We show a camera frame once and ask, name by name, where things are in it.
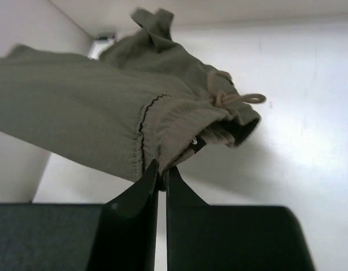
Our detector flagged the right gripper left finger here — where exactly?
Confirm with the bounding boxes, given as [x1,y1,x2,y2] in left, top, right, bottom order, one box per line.
[0,161,158,270]

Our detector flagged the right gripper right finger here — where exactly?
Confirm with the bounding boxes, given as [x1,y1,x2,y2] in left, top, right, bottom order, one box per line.
[166,168,315,271]

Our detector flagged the olive green shorts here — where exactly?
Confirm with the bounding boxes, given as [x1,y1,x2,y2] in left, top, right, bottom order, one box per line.
[0,8,266,182]

